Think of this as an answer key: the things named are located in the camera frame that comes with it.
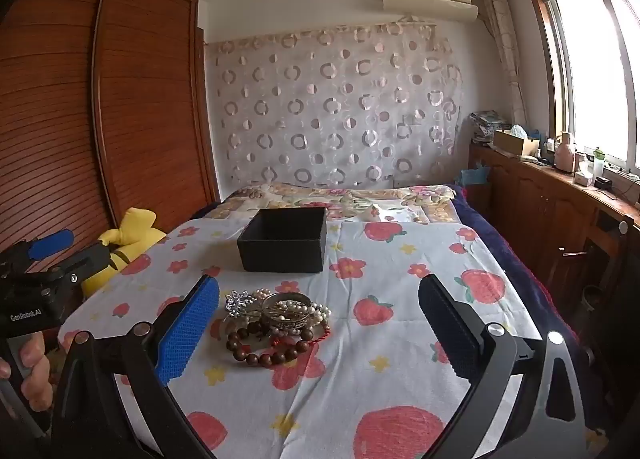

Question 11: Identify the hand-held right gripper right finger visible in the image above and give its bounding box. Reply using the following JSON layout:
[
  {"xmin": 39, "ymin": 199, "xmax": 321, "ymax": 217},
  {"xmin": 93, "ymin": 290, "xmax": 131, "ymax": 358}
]
[{"xmin": 417, "ymin": 273, "xmax": 588, "ymax": 459}]

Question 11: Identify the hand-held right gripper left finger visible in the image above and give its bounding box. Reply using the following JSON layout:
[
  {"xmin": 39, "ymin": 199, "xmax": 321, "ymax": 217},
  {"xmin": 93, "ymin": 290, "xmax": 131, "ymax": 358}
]
[{"xmin": 50, "ymin": 275, "xmax": 221, "ymax": 459}]

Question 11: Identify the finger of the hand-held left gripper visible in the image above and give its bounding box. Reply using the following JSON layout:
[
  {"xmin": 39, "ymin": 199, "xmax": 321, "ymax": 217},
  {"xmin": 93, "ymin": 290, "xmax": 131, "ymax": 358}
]
[
  {"xmin": 47, "ymin": 244, "xmax": 115, "ymax": 286},
  {"xmin": 0, "ymin": 230, "xmax": 76, "ymax": 270}
]

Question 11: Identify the silver hairpin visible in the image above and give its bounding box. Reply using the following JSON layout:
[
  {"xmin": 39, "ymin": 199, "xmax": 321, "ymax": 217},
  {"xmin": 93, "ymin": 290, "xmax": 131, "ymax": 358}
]
[{"xmin": 224, "ymin": 291, "xmax": 266, "ymax": 316}]

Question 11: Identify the brown wooden bead bracelet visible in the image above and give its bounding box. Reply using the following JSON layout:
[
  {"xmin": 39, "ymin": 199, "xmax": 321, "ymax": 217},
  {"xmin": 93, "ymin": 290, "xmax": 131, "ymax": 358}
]
[{"xmin": 226, "ymin": 319, "xmax": 316, "ymax": 368}]

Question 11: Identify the silver bangle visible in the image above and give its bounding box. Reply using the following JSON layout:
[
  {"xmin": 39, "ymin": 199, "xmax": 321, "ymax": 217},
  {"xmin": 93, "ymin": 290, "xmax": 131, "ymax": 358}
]
[{"xmin": 262, "ymin": 292, "xmax": 312, "ymax": 328}]

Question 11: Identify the black storage box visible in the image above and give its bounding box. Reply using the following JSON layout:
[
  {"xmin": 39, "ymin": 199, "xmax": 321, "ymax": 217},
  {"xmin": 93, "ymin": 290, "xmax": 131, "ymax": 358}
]
[{"xmin": 236, "ymin": 208, "xmax": 328, "ymax": 274}]

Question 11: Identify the red string bracelet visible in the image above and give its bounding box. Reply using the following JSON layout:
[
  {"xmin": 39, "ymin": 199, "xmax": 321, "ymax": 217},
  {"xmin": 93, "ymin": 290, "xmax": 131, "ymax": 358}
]
[{"xmin": 260, "ymin": 318, "xmax": 334, "ymax": 355}]

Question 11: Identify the pearl bracelet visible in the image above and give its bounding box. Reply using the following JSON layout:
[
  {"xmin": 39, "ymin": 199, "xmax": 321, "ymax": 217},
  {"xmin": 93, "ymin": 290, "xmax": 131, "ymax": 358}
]
[{"xmin": 250, "ymin": 289, "xmax": 333, "ymax": 326}]

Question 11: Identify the person's left hand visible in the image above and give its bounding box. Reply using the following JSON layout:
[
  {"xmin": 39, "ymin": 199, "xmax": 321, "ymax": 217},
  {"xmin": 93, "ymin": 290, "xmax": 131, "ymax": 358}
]
[{"xmin": 0, "ymin": 331, "xmax": 54, "ymax": 412}]

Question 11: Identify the yellow plush toy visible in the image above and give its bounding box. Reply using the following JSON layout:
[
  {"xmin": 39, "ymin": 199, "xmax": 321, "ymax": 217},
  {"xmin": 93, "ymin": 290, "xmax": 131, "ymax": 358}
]
[{"xmin": 82, "ymin": 208, "xmax": 168, "ymax": 297}]

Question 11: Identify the dark blue blanket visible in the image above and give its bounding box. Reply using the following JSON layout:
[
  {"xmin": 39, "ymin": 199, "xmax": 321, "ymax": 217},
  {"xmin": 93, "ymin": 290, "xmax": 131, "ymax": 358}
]
[{"xmin": 452, "ymin": 184, "xmax": 596, "ymax": 440}]

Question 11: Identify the brown wooden wardrobe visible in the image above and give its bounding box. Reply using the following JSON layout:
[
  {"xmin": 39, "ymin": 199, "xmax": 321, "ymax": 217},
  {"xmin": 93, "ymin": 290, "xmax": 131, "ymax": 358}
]
[{"xmin": 0, "ymin": 0, "xmax": 221, "ymax": 290}]

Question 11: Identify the long wooden cabinet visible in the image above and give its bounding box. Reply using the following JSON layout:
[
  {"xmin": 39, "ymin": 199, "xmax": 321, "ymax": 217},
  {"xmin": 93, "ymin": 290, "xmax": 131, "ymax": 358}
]
[{"xmin": 467, "ymin": 142, "xmax": 640, "ymax": 390}]

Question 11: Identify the blue bag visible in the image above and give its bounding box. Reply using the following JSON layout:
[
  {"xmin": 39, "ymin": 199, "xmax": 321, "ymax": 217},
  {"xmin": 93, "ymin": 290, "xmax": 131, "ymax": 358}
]
[{"xmin": 460, "ymin": 164, "xmax": 491, "ymax": 186}]

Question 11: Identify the floral blanket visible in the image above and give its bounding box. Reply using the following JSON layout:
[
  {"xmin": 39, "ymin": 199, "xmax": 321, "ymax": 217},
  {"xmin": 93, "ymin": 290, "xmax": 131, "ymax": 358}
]
[{"xmin": 207, "ymin": 183, "xmax": 458, "ymax": 226}]

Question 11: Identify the black device white knob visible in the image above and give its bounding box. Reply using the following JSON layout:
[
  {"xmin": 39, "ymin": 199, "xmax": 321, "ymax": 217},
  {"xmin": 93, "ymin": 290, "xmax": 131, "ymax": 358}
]
[{"xmin": 596, "ymin": 213, "xmax": 630, "ymax": 236}]

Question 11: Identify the cardboard box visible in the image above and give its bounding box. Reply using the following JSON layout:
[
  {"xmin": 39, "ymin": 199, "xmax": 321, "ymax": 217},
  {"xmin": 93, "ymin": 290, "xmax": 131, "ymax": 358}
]
[{"xmin": 492, "ymin": 129, "xmax": 541, "ymax": 157}]

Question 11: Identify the stack of magazines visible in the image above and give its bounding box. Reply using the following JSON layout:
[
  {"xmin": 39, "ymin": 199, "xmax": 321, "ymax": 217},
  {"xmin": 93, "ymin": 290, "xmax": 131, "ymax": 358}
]
[{"xmin": 469, "ymin": 110, "xmax": 512, "ymax": 142}]

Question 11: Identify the circle patterned sheer curtain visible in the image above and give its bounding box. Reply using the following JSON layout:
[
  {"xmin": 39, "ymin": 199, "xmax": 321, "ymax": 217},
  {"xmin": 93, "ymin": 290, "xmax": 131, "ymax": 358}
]
[{"xmin": 204, "ymin": 14, "xmax": 463, "ymax": 187}]

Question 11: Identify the patterned window curtain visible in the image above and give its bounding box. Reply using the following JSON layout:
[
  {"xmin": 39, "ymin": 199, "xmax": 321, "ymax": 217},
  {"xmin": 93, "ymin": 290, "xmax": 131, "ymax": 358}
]
[{"xmin": 477, "ymin": 0, "xmax": 531, "ymax": 132}]

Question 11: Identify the window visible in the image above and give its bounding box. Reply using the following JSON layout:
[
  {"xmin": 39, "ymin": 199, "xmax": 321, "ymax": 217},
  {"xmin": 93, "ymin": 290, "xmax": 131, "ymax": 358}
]
[{"xmin": 520, "ymin": 0, "xmax": 640, "ymax": 180}]

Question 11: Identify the white air deflector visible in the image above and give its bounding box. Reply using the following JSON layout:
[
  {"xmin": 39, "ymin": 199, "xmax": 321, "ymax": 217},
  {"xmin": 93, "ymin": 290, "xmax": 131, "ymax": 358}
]
[{"xmin": 382, "ymin": 0, "xmax": 479, "ymax": 22}]

